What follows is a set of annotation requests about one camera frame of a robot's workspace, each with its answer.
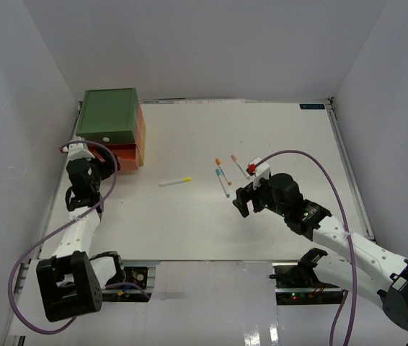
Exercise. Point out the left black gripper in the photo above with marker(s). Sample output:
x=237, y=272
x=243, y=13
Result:
x=109, y=166

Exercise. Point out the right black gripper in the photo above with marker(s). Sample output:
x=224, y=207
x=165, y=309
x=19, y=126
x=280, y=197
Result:
x=247, y=194

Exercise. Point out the orange drawer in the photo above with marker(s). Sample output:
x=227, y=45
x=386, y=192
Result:
x=129, y=157

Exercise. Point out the green top drawer box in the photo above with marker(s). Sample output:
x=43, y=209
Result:
x=109, y=116

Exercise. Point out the yellow cap thin pen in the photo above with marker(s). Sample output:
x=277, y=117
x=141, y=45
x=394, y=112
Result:
x=175, y=181

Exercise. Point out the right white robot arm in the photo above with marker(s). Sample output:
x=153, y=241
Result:
x=344, y=259

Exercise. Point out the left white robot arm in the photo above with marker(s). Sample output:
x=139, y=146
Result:
x=71, y=281

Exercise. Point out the blue thin pen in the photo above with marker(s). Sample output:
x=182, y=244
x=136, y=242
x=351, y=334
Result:
x=222, y=183

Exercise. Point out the stacked orange yellow drawers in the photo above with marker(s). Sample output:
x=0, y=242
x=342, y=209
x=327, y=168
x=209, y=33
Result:
x=140, y=136

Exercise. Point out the salmon cap thin pen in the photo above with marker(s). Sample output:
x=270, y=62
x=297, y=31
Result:
x=240, y=167

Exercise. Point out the orange cap thin pen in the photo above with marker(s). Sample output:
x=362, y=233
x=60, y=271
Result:
x=223, y=173

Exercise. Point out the blue logo sticker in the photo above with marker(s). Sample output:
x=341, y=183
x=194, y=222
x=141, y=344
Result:
x=312, y=106

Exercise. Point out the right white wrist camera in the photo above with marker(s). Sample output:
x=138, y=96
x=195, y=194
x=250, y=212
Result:
x=258, y=170

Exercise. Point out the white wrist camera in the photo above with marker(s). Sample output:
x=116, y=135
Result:
x=258, y=170
x=76, y=151

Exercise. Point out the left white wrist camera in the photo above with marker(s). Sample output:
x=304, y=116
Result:
x=76, y=151

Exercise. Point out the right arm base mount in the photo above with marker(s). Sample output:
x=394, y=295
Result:
x=296, y=284

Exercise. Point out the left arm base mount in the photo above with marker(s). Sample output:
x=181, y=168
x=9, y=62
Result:
x=133, y=286

